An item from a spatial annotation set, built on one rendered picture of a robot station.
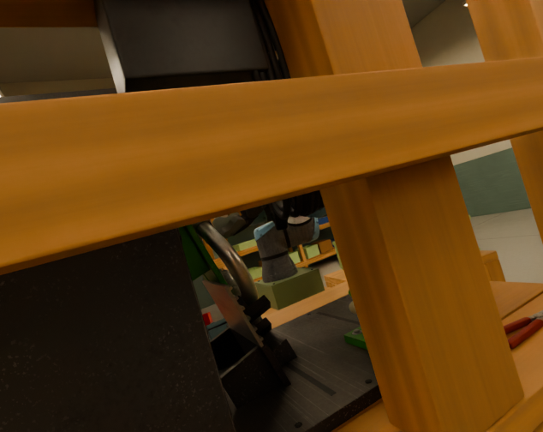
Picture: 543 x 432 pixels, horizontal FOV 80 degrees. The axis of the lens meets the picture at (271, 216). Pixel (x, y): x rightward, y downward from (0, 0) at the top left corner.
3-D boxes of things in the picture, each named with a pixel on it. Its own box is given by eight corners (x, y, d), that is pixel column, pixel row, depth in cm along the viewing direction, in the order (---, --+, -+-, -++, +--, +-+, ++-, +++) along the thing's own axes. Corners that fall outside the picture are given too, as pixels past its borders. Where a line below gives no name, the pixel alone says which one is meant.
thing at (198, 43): (126, 127, 44) (96, 22, 44) (240, 112, 51) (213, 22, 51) (124, 79, 33) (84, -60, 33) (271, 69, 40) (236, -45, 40)
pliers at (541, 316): (512, 351, 48) (510, 343, 48) (481, 342, 53) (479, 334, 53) (577, 313, 53) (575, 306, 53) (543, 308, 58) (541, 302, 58)
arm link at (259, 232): (259, 256, 140) (251, 226, 140) (289, 248, 140) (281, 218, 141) (259, 259, 128) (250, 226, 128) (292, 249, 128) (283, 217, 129)
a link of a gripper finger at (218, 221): (201, 237, 70) (231, 207, 72) (216, 253, 67) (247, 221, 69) (193, 231, 68) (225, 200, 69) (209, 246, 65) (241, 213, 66)
